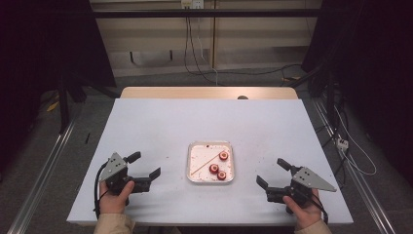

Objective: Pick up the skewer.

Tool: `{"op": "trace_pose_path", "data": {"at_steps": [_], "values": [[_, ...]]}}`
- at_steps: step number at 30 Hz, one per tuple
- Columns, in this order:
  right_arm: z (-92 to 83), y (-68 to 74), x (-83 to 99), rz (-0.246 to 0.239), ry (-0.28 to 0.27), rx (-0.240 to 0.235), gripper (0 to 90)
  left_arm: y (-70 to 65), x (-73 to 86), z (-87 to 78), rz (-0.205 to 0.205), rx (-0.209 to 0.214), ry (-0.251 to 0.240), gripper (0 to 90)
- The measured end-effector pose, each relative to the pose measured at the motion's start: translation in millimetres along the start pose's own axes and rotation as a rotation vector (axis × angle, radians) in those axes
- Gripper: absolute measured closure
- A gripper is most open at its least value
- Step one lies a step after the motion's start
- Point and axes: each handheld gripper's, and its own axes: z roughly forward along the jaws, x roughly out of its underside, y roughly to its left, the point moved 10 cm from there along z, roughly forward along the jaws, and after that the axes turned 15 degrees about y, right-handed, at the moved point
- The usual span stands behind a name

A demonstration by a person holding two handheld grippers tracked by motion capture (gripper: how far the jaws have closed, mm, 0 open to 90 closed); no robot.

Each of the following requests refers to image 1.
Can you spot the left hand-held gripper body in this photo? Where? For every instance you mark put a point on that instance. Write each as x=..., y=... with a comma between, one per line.
x=113, y=167

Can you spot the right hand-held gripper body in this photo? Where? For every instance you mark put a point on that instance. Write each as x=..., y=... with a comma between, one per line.
x=308, y=180

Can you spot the square metal tray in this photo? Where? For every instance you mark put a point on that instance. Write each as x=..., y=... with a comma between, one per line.
x=201, y=156

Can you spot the person's right hand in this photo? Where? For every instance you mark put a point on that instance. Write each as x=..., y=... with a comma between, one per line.
x=307, y=214

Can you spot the person's left hand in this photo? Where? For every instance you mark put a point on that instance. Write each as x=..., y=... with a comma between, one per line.
x=112, y=203

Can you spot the small black floor object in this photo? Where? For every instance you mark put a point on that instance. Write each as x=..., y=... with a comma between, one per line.
x=87, y=138

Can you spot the white board mat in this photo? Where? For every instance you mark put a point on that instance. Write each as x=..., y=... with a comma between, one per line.
x=168, y=130

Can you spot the white power strip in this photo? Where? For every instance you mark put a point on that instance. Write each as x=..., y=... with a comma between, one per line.
x=342, y=144

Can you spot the black metal stand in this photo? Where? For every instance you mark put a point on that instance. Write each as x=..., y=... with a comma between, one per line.
x=63, y=107

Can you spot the yellow floor tape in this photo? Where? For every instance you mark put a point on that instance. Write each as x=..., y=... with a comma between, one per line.
x=53, y=106

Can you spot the light wooden table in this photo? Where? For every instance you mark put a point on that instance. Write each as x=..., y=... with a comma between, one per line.
x=195, y=92

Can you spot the black curtain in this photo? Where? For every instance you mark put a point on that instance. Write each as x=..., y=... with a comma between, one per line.
x=373, y=65
x=42, y=65

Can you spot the black horizontal metal bar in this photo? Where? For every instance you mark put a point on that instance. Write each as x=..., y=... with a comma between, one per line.
x=207, y=13

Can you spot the aluminium floor rail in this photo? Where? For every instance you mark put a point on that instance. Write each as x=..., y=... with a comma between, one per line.
x=42, y=178
x=360, y=182

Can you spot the white wall outlet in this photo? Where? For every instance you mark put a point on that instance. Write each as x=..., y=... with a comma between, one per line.
x=192, y=3

